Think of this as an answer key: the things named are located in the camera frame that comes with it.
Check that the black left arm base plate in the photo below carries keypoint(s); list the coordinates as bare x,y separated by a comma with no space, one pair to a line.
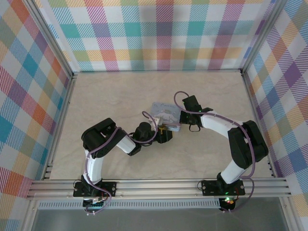
111,188

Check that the blue cartoon tin box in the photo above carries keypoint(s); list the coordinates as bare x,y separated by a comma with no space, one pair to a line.
162,109

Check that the aluminium frame post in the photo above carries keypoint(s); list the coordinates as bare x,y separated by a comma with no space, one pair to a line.
262,33
48,36

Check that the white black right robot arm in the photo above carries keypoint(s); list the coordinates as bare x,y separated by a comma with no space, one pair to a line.
235,168

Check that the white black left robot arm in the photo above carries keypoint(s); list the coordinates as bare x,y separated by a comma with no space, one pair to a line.
95,166

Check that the grey metal panel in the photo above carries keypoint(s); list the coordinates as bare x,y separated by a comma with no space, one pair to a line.
156,220

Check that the long aluminium mounting rail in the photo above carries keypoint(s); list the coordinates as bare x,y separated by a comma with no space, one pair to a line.
156,188

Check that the aluminium floor rail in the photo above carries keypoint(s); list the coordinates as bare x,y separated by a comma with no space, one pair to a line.
261,125
61,125

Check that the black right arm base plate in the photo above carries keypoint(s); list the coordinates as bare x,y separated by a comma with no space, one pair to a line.
208,187

